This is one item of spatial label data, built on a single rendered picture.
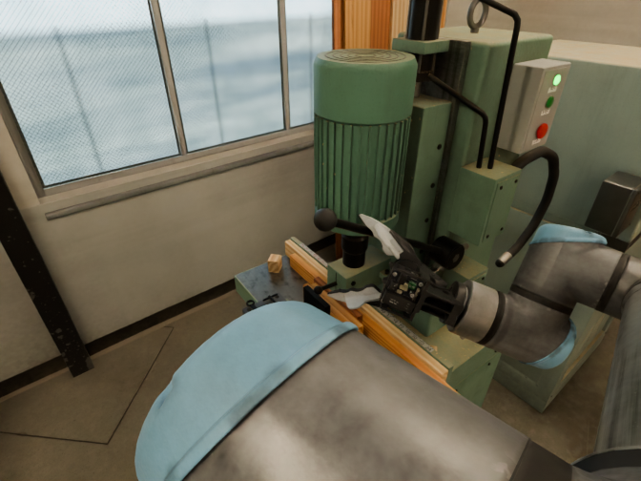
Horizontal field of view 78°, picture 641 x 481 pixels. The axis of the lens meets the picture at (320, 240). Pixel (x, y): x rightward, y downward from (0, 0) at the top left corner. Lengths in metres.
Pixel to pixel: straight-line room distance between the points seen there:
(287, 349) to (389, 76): 0.55
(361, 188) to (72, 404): 1.82
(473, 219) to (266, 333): 0.72
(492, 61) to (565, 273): 0.39
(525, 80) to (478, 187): 0.21
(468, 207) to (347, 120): 0.33
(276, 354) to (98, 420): 1.98
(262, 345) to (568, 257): 0.55
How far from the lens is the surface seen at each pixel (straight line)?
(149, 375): 2.20
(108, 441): 2.05
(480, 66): 0.81
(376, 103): 0.66
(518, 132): 0.88
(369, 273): 0.91
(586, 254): 0.67
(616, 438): 0.28
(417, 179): 0.82
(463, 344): 1.15
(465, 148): 0.84
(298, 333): 0.17
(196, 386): 0.17
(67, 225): 1.98
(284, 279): 1.13
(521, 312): 0.67
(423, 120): 0.77
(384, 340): 0.92
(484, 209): 0.84
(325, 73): 0.68
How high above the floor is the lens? 1.61
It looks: 33 degrees down
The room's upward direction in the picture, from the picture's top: straight up
